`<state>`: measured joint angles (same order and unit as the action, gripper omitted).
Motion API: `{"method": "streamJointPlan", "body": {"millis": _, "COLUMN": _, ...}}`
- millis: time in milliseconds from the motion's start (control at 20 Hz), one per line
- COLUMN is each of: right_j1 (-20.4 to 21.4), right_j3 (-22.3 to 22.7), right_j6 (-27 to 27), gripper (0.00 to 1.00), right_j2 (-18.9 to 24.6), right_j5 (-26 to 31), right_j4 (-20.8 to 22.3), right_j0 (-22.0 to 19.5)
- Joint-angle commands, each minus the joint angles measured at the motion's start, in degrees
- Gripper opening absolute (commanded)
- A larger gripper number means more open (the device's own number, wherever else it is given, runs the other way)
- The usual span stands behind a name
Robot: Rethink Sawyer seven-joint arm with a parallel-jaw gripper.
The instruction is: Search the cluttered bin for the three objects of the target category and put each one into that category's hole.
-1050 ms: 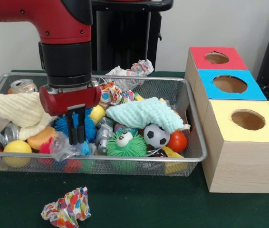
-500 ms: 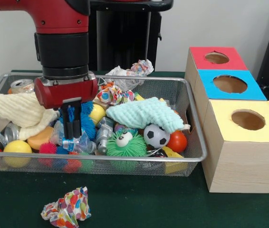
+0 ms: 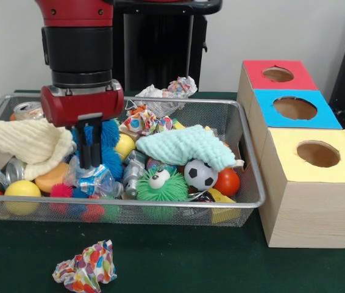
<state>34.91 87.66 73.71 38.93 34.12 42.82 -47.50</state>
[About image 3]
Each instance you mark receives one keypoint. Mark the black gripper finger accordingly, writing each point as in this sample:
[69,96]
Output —
[85,149]
[97,146]

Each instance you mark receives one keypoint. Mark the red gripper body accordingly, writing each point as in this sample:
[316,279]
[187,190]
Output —
[81,107]

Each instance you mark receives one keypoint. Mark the crushed clear plastic bottle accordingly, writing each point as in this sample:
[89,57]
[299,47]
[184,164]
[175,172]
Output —
[96,182]

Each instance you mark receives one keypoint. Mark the cream waffle cloth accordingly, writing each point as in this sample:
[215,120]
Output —
[23,143]

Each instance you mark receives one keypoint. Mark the mint green waffle cloth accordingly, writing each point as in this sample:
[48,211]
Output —
[184,146]

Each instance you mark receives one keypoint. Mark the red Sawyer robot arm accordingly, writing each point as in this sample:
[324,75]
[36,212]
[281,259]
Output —
[78,43]

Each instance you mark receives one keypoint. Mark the wooden box with three holes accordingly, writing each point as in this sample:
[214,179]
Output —
[309,201]

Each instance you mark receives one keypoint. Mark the blue spiky ball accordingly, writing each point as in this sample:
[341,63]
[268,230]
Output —
[110,140]

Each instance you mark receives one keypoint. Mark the yellow ball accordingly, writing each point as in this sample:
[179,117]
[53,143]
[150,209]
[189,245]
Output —
[22,195]
[125,146]

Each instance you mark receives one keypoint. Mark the orange round disc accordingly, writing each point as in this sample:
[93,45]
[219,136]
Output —
[50,177]

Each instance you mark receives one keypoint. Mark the grey robot toy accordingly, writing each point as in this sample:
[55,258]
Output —
[133,176]

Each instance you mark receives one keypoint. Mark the crushed silver can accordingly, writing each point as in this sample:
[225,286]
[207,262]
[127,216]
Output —
[27,110]

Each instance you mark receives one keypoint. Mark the green fuzzy toy with eyes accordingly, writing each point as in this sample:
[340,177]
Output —
[163,188]

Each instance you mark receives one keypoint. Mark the black and white soccer ball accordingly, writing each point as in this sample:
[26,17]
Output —
[200,175]

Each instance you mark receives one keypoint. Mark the yellow cheese wedge toy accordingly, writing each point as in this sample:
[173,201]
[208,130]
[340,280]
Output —
[221,198]

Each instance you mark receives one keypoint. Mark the red ball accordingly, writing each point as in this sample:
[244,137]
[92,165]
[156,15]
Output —
[228,181]

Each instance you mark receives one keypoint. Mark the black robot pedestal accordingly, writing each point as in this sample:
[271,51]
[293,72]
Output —
[160,55]

